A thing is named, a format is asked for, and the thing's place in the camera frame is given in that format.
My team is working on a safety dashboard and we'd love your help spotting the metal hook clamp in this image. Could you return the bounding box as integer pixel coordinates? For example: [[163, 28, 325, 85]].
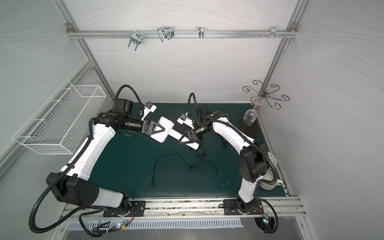
[[260, 27, 286, 39], [157, 27, 175, 42], [128, 32, 142, 51], [198, 27, 204, 39]]

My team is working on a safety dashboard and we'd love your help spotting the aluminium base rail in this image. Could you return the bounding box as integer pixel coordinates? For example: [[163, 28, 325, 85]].
[[59, 196, 307, 221]]

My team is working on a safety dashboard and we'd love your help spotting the green table mat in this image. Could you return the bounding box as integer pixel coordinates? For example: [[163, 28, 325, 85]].
[[78, 102, 286, 199]]

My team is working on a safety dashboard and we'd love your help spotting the white wire basket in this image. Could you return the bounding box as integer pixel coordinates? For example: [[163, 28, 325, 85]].
[[12, 80, 107, 155]]

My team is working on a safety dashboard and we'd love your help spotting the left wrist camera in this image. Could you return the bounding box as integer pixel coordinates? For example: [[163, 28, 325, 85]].
[[141, 102, 157, 121]]

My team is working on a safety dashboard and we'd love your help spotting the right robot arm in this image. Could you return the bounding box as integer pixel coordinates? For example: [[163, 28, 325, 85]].
[[178, 105, 279, 234]]

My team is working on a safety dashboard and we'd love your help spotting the white dryer black cord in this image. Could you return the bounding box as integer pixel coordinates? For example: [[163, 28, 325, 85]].
[[149, 148, 219, 190]]

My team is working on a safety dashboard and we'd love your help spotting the black ornate jewelry stand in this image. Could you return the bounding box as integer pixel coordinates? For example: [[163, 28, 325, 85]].
[[241, 80, 290, 138]]

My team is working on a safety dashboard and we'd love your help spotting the aluminium top rail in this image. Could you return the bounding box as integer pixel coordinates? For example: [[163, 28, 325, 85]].
[[67, 29, 299, 39]]

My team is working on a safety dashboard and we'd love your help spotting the white hair dryer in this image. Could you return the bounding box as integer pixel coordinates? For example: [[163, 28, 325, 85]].
[[150, 117, 200, 150]]

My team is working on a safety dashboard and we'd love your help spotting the white slotted cable duct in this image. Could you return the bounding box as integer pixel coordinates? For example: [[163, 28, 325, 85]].
[[67, 218, 244, 231]]

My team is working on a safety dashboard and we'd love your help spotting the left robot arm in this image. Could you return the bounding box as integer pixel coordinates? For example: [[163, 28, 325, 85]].
[[29, 94, 157, 234]]

